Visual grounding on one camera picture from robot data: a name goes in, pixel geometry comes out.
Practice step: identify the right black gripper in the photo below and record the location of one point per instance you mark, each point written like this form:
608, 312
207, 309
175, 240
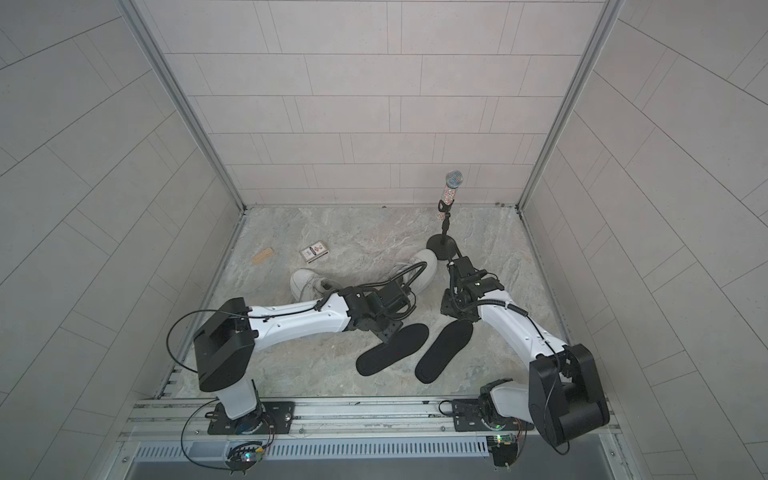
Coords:
445, 305

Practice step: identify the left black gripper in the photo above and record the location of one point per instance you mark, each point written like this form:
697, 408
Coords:
393, 329

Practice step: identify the black insole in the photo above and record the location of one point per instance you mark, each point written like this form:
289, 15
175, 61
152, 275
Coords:
453, 338
403, 344

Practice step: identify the white sneaker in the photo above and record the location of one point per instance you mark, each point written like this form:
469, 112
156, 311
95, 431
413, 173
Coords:
417, 272
307, 285

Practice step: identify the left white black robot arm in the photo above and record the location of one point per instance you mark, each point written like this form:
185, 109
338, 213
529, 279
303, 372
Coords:
225, 343

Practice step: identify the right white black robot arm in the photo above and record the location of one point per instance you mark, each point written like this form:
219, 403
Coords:
563, 398

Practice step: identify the microphone on black stand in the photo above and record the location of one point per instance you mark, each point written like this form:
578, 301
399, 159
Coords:
443, 245

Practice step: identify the playing card box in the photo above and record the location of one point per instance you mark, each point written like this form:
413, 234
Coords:
314, 252

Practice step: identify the small wooden block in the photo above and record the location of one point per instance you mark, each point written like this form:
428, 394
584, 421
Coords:
263, 256

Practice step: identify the right green circuit board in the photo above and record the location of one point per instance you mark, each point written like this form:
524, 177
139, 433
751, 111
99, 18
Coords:
503, 450

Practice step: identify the green circuit board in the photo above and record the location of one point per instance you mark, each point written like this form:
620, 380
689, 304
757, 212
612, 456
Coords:
241, 458
503, 450

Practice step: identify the left green circuit board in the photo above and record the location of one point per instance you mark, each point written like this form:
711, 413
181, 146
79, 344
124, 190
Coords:
241, 458

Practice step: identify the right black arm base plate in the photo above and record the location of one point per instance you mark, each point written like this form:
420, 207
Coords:
471, 415

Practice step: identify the aluminium mounting rail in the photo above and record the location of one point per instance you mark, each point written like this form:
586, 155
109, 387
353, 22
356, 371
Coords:
314, 418

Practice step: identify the white perforated cable duct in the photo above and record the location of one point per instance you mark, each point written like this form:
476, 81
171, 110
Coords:
316, 449

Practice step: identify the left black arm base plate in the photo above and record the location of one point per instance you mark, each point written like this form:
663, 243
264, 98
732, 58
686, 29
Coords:
268, 418

